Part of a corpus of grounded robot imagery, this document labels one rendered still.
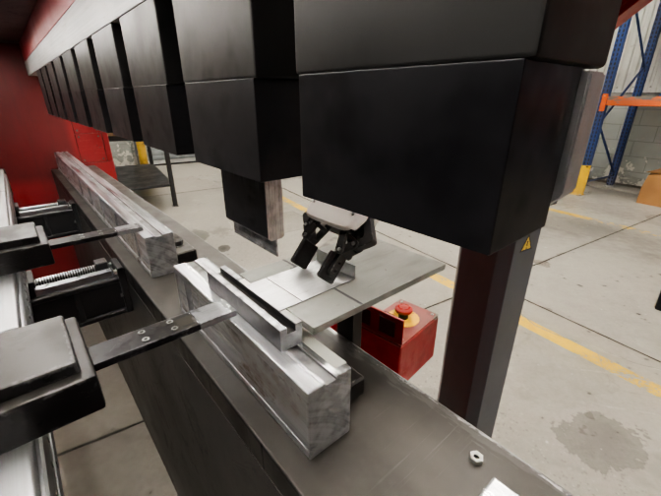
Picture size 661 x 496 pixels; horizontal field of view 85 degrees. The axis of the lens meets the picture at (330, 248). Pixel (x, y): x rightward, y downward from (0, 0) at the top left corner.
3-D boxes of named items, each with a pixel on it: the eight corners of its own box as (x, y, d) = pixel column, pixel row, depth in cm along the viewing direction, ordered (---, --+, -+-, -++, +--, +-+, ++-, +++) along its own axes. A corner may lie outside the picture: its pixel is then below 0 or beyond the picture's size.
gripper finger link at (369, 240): (359, 195, 51) (331, 222, 52) (388, 224, 46) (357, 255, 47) (363, 199, 52) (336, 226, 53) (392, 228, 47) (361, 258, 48)
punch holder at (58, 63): (110, 121, 105) (96, 57, 99) (76, 123, 100) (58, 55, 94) (99, 119, 116) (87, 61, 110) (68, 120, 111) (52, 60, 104)
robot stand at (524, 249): (453, 428, 147) (497, 184, 108) (493, 464, 133) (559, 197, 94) (421, 450, 138) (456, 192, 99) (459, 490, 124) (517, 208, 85)
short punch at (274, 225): (285, 254, 40) (280, 168, 37) (270, 259, 39) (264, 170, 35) (242, 230, 47) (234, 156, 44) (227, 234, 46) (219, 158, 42)
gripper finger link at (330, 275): (339, 231, 49) (315, 275, 49) (355, 238, 47) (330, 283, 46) (352, 242, 51) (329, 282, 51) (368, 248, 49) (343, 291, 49)
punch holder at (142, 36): (241, 150, 49) (228, 7, 43) (178, 155, 44) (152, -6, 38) (198, 140, 60) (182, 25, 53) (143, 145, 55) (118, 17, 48)
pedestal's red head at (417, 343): (433, 356, 88) (442, 291, 81) (396, 392, 77) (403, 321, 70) (368, 324, 101) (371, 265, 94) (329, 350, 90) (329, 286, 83)
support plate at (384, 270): (445, 269, 57) (446, 264, 57) (314, 335, 41) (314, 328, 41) (363, 238, 70) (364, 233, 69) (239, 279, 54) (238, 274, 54)
